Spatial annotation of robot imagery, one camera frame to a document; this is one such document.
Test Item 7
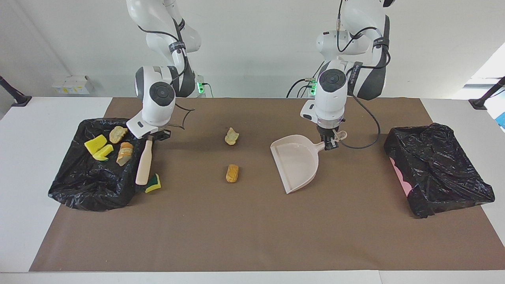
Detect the beige plastic dustpan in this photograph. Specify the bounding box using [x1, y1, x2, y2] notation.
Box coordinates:
[270, 131, 348, 194]

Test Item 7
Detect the black plastic trash bag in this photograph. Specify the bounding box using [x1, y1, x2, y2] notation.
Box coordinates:
[383, 123, 496, 219]
[48, 117, 155, 212]

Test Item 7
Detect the black camera stand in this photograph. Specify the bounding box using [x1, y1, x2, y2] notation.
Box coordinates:
[468, 76, 505, 110]
[0, 75, 32, 107]

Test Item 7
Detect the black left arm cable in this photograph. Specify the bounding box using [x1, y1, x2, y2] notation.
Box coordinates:
[336, 0, 392, 149]

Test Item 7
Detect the beige hand brush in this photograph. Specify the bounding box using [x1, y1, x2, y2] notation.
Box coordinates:
[135, 136, 153, 186]

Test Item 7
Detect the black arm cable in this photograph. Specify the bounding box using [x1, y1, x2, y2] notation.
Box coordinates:
[136, 18, 196, 131]
[336, 0, 392, 149]

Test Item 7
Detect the pink bin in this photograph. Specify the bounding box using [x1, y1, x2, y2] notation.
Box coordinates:
[389, 157, 413, 196]

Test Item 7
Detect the brown paper table mat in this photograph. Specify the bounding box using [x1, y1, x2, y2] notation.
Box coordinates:
[29, 97, 505, 273]

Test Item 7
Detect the orange crust bread piece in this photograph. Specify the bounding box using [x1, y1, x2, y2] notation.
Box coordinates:
[116, 142, 134, 166]

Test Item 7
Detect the green and yellow sponge piece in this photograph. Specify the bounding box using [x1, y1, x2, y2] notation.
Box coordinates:
[144, 174, 162, 194]

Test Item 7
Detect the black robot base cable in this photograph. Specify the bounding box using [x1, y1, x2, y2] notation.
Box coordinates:
[287, 78, 316, 98]

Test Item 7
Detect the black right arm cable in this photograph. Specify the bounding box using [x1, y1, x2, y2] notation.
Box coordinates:
[136, 18, 196, 131]

